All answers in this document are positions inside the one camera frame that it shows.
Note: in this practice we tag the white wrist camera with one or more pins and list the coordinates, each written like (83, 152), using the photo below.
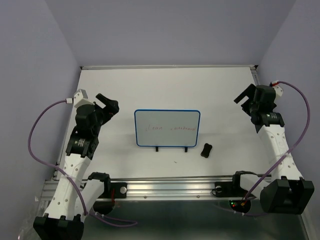
(80, 98)
(278, 90)

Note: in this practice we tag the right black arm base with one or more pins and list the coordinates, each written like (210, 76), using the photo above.
(226, 189)

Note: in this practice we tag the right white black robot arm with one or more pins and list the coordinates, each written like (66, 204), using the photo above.
(282, 189)

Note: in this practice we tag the aluminium mounting rail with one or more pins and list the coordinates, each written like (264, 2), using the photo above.
(206, 188)

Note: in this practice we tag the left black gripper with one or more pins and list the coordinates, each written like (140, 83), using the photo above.
(111, 107)

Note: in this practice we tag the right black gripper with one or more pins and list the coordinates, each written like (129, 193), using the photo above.
(250, 92)

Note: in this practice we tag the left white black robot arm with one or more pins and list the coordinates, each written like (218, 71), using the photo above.
(65, 215)

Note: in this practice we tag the aluminium table edge frame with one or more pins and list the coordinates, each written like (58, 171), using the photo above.
(173, 66)

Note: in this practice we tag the blue framed small whiteboard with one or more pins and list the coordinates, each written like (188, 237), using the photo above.
(167, 128)

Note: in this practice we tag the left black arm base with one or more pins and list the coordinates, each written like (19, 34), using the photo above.
(107, 201)

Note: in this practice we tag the black whiteboard eraser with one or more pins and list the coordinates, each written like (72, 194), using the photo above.
(206, 150)

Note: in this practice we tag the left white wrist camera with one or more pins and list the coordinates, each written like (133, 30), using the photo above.
(80, 98)

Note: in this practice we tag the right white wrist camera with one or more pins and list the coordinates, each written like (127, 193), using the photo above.
(278, 90)

